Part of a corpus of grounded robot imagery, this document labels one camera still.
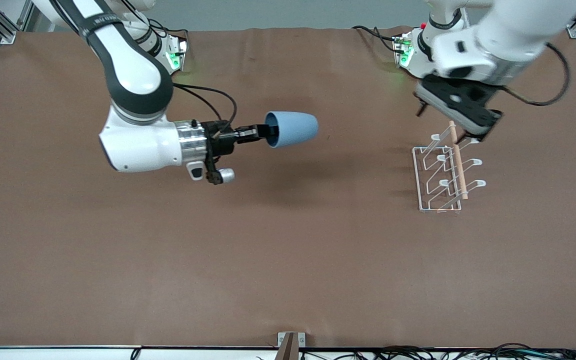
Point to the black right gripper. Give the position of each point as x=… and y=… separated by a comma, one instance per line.
x=219, y=139

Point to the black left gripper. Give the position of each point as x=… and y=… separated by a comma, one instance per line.
x=463, y=135

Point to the blue plastic cup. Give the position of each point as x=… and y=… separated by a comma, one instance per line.
x=293, y=129

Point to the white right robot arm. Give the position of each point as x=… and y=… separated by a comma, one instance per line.
x=133, y=75

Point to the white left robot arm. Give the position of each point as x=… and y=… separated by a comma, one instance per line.
x=493, y=45

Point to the brown table cover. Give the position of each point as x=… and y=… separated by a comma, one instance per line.
x=288, y=240

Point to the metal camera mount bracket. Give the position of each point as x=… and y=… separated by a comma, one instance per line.
x=290, y=342

